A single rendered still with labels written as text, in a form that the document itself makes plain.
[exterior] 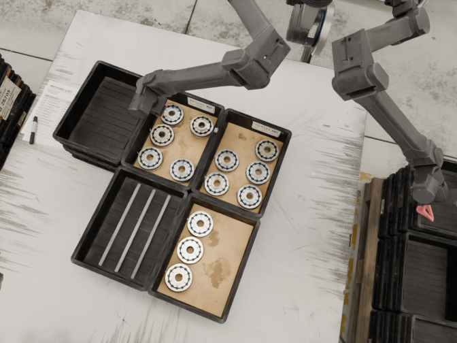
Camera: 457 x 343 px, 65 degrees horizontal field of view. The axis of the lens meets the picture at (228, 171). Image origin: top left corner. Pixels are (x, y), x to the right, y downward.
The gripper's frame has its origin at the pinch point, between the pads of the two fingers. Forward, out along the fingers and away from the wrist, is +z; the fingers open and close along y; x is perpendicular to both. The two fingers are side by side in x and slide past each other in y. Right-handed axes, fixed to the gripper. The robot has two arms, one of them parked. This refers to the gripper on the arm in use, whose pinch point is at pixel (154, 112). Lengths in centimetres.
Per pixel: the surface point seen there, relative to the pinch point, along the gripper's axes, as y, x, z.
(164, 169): 7.4, -12.7, 23.4
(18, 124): -104, -5, 88
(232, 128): 27.2, 15.9, 23.7
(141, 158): -2.9, -13.2, 20.4
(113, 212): -3.8, -37.4, 23.2
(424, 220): 135, 21, 58
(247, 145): 36.2, 10.9, 23.7
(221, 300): 49, -53, 23
